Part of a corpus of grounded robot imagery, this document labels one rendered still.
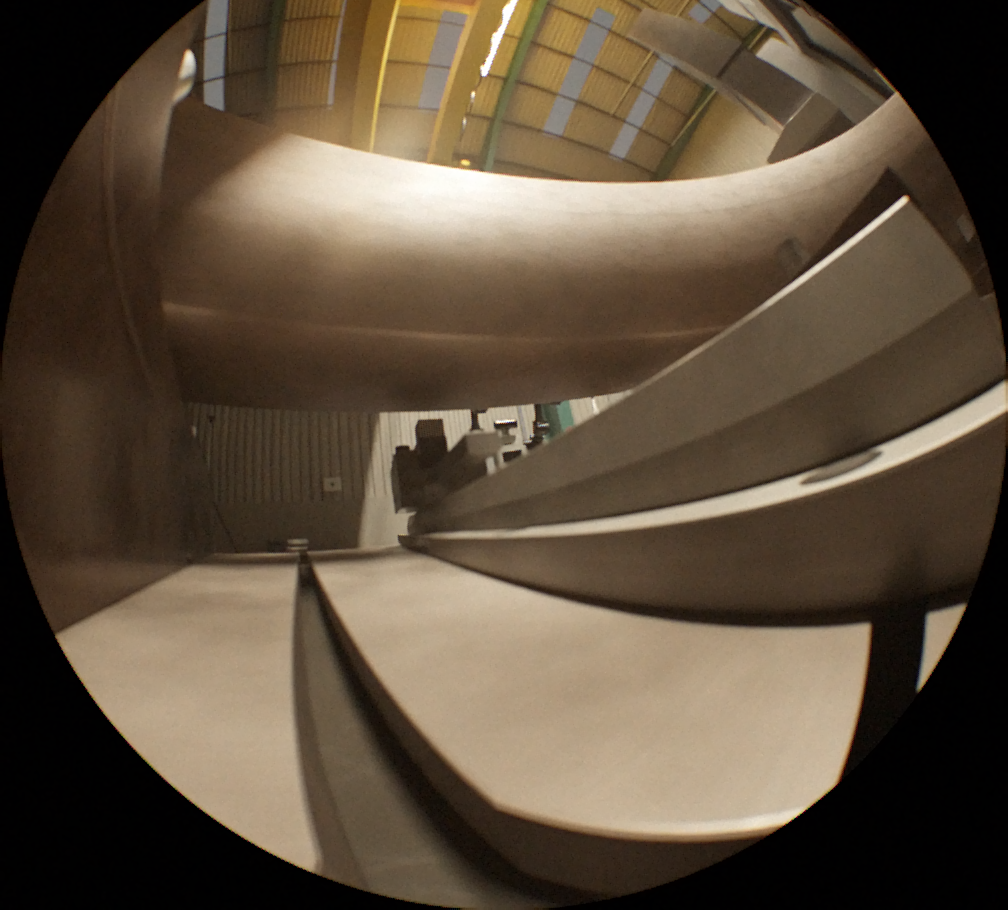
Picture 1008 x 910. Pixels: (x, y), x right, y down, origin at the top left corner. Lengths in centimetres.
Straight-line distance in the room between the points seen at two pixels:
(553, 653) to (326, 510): 785
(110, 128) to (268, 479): 833
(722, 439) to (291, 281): 90
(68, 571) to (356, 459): 788
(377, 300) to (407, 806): 92
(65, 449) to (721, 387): 45
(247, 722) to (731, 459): 26
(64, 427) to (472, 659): 31
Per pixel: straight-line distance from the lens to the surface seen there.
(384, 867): 18
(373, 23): 1123
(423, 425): 144
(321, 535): 799
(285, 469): 837
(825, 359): 20
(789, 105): 398
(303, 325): 85
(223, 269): 94
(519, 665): 16
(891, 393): 19
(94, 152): 28
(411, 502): 123
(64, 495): 31
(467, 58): 1139
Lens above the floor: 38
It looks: 19 degrees up
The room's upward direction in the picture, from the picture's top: 11 degrees counter-clockwise
